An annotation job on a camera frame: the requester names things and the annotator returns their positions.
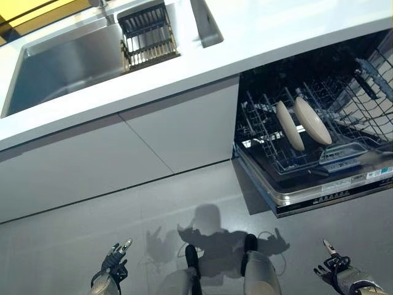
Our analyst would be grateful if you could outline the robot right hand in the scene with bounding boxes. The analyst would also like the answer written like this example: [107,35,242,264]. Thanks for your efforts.
[313,238,352,291]

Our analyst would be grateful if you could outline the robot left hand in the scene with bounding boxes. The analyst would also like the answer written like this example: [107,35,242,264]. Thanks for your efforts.
[100,238,133,273]

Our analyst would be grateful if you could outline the white round ceramic plate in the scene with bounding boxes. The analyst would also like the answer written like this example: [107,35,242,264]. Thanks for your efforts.
[275,100,305,152]
[294,96,333,146]

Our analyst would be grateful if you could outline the dark built-in dishwasher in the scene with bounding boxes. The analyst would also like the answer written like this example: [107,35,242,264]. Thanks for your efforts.
[232,29,393,219]

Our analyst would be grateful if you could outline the silver robot left leg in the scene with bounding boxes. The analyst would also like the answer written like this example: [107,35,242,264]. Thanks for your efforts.
[161,267,203,295]

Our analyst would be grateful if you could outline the black robot right foot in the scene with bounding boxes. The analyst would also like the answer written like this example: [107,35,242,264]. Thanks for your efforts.
[241,234,259,277]

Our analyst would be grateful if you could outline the wide white cabinet door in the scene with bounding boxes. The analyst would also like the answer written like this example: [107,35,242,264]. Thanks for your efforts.
[0,113,176,224]

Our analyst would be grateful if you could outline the grey cutlery basket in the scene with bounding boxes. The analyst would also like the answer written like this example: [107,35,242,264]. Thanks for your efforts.
[317,141,368,173]

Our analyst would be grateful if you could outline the narrow white cabinet door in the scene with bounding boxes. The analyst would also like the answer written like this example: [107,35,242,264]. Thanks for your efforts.
[118,76,241,173]

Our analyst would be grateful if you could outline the stainless steel kitchen sink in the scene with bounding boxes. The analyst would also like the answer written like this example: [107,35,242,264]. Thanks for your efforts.
[0,0,225,119]

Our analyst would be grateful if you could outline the black dish rack steel rods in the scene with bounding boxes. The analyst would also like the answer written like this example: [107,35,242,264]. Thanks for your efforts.
[117,6,182,71]

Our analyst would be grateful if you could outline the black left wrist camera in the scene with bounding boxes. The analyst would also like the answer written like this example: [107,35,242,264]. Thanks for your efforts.
[113,263,128,283]

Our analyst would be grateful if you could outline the thin grey floor cable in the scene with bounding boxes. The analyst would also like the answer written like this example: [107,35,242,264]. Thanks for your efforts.
[256,230,286,274]

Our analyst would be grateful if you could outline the wire dishwasher basket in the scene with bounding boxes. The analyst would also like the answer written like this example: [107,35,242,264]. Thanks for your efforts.
[236,53,393,176]

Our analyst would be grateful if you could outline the window with dark frame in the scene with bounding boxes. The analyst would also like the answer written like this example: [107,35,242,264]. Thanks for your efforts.
[0,0,93,49]

